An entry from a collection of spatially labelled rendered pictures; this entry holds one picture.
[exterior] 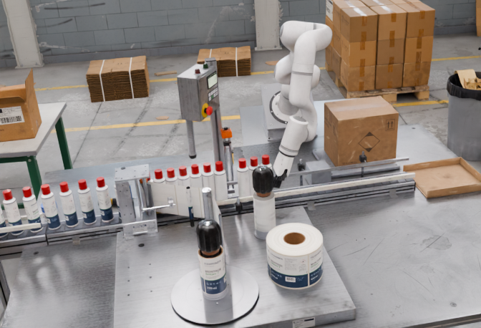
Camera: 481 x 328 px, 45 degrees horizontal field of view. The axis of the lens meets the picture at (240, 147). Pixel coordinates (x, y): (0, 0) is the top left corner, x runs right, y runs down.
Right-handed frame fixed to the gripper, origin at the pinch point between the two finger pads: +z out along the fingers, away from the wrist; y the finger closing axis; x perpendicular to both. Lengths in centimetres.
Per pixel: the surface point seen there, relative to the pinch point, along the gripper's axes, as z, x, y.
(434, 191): -16, 68, 13
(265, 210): -2.6, -13.6, 32.2
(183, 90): -32, -51, -3
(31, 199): 26, -101, 2
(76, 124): 134, -93, -335
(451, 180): -18, 82, 2
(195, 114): -24.0, -43.8, 0.0
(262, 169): -18.2, -18.9, 28.8
